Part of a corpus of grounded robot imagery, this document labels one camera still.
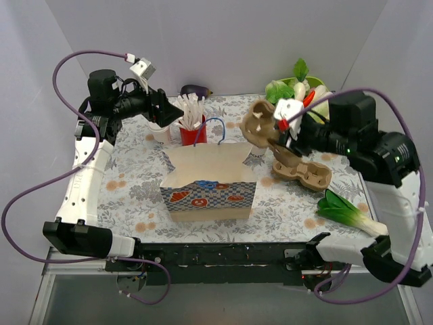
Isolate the white paper coffee cup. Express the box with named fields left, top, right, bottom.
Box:
left=148, top=122, right=171, bottom=145

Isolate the cardboard cup carrier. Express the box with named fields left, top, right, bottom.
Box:
left=240, top=99, right=302, bottom=168
left=273, top=159, right=332, bottom=192

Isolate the blue checkered paper bag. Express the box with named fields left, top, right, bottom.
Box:
left=160, top=124, right=257, bottom=222

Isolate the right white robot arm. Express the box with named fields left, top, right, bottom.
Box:
left=273, top=88, right=432, bottom=287

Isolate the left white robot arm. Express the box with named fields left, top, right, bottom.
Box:
left=43, top=69, right=183, bottom=271

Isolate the white wrapped straws bundle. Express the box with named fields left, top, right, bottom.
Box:
left=175, top=93, right=205, bottom=131

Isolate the red straw holder cup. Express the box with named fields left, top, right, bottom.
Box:
left=179, top=116, right=207, bottom=146

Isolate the stack of paper cups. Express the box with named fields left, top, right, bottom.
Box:
left=244, top=146, right=267, bottom=165

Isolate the toy red chili pepper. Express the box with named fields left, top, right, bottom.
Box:
left=302, top=90, right=315, bottom=108

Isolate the purple toy eggplant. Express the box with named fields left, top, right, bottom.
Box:
left=180, top=84, right=213, bottom=99

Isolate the toy green lettuce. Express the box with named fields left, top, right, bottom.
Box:
left=265, top=81, right=294, bottom=104

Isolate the green plastic basket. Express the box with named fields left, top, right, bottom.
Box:
left=281, top=76, right=325, bottom=94

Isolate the toy bok choy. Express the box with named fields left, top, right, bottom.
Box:
left=316, top=189, right=388, bottom=238

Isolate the floral table mat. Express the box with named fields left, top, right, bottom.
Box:
left=97, top=94, right=375, bottom=243

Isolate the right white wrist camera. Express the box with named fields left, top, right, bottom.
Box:
left=273, top=99, right=304, bottom=140

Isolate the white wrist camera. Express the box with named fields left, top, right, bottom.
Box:
left=129, top=58, right=156, bottom=92
left=273, top=99, right=304, bottom=140

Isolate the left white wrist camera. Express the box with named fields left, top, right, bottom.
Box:
left=129, top=58, right=156, bottom=92

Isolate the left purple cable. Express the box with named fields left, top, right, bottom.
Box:
left=1, top=50, right=172, bottom=305

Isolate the purple cable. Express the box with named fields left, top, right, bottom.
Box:
left=286, top=87, right=427, bottom=305
left=1, top=50, right=172, bottom=305

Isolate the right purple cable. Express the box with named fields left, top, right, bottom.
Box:
left=286, top=87, right=427, bottom=305

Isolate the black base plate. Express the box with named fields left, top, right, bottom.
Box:
left=105, top=242, right=342, bottom=286

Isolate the aluminium rail frame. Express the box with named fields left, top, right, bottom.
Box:
left=30, top=261, right=424, bottom=324

